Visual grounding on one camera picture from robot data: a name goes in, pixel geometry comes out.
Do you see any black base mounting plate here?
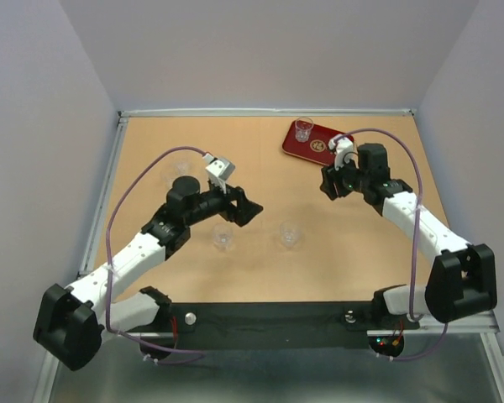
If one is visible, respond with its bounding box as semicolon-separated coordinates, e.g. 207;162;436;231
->
138;301;421;358

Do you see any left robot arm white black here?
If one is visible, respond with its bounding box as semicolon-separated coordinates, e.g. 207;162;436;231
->
33;175;264;371

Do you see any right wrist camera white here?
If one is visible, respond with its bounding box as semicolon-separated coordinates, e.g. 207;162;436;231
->
328;133;354;170

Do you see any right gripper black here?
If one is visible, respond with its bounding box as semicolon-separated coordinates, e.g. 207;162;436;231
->
318;152;370;201

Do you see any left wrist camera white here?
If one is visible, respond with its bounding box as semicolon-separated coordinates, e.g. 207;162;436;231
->
202;153;235;194

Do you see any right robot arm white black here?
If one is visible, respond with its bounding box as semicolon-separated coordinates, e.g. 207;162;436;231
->
320;139;497;327

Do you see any red tray gold emblem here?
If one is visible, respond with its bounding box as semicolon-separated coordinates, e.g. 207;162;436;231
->
281;120;344;165

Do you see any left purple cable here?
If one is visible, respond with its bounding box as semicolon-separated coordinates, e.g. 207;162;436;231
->
105;145;213;365

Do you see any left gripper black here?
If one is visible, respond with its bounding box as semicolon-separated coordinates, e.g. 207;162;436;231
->
185;177;262;227

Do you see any clear shot glass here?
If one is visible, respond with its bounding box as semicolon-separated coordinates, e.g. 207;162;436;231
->
294;117;314;143
280;221;302;249
212;223;234;251
160;170;177;190
169;156;193;176

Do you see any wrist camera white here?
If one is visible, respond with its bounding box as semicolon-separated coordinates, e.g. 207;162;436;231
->
202;153;235;194
328;133;354;170

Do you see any aluminium table frame rail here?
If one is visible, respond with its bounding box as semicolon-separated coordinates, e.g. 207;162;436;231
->
46;109;504;402

